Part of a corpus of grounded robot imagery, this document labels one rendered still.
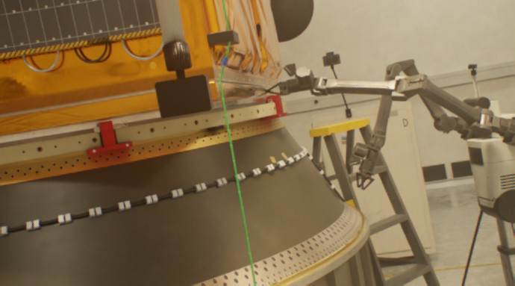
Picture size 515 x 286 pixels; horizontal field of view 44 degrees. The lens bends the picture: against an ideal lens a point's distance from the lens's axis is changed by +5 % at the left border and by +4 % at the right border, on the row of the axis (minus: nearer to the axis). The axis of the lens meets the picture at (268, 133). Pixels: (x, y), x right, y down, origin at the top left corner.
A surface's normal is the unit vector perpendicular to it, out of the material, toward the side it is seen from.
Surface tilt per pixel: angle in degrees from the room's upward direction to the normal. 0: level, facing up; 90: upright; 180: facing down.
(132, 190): 62
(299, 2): 90
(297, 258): 43
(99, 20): 90
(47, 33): 90
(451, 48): 90
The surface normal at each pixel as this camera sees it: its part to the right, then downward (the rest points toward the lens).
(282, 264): 0.35, -0.78
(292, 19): -0.08, 0.06
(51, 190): 0.05, -0.44
